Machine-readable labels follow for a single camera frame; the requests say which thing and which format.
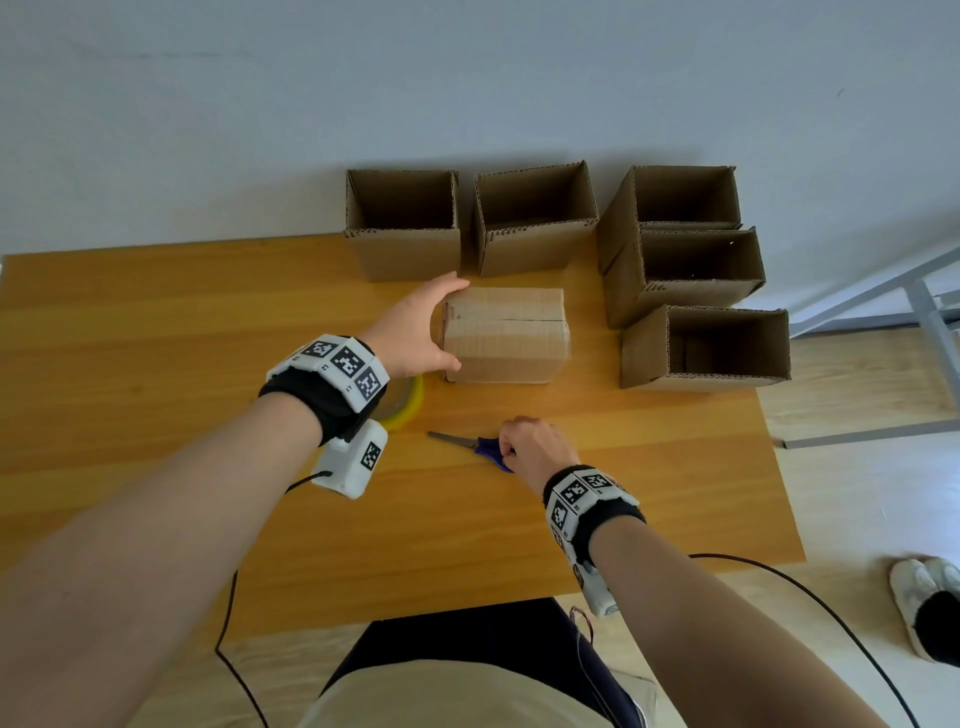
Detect person's right hand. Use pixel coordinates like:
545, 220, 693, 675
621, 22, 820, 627
497, 416, 583, 498

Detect person's left hand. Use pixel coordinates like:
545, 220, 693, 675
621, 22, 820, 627
358, 271, 472, 381

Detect blue-handled scissors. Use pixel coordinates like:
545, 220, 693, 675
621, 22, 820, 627
427, 429, 517, 475

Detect yellow tape roll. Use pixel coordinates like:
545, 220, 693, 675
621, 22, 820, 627
374, 374, 426, 434

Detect brown cardboard paper box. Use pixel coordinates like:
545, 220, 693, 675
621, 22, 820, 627
344, 168, 463, 283
620, 303, 793, 393
602, 226, 768, 330
596, 164, 744, 275
440, 287, 573, 385
472, 160, 600, 279

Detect person's right forearm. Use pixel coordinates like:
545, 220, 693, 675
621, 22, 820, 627
588, 517, 894, 728

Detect person's left forearm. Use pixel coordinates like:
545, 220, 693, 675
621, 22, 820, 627
0, 392, 325, 728

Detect person's dark and beige clothing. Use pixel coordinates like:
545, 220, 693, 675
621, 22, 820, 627
299, 590, 960, 728

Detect black right wristband with markers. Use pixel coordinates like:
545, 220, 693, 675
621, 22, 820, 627
542, 464, 648, 564

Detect black wristband with markers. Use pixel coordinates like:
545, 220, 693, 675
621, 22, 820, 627
542, 464, 648, 564
258, 333, 391, 448

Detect black left wristband with markers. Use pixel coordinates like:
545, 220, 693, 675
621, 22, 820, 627
258, 333, 391, 448

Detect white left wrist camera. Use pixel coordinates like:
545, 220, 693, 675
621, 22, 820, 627
311, 419, 390, 502

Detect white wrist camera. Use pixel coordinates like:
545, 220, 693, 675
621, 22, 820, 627
569, 551, 621, 619
311, 419, 390, 502

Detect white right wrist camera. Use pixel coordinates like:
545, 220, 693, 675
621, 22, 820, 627
569, 551, 621, 619

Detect thin dark cord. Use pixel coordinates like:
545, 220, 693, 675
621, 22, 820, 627
568, 605, 624, 728

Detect black right camera cable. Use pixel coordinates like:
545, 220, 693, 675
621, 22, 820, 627
688, 553, 922, 728

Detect black camera cable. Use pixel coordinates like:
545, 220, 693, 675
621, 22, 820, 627
688, 553, 922, 728
215, 470, 334, 728

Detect black left camera cable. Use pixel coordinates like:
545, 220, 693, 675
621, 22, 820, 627
215, 470, 334, 728

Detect grey metal table frame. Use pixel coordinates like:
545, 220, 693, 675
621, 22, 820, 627
783, 247, 960, 451

